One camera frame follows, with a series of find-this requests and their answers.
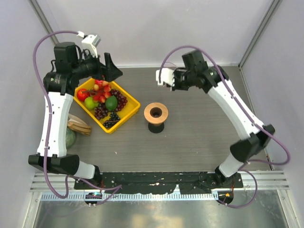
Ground red apple left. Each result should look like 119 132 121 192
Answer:
76 88 91 102

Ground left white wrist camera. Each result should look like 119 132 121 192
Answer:
77 31 101 58

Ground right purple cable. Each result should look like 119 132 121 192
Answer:
158 45 292 210

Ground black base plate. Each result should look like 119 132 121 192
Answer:
74 171 244 194

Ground red cherry bunch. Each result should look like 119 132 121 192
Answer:
90 80 112 103

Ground purple grape bunch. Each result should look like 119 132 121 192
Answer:
110 89 128 112

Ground red apple top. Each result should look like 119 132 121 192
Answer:
95 79 103 87

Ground round wooden ring holder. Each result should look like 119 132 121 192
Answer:
144 102 169 126

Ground green melon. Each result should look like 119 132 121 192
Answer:
66 128 76 149

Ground yellow plastic tray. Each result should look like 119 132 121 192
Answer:
74 78 141 134

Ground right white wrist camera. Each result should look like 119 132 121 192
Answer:
156 68 175 87

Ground red apple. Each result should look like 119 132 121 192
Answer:
76 88 91 102
95 79 103 87

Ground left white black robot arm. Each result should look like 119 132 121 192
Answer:
28 42 123 189

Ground dark red grape bunch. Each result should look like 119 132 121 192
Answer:
95 103 109 120

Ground aluminium front rail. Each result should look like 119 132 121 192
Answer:
29 170 291 202

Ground dark black grape bunch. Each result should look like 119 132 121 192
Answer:
103 112 121 129

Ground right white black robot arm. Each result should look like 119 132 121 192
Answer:
173 50 275 187

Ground green apple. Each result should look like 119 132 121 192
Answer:
84 97 99 110

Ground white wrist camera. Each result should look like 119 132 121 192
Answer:
77 31 101 58
156 68 175 87

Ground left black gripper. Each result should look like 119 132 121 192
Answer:
72 49 122 82

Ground dark red glass carafe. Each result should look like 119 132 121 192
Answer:
148 123 164 133

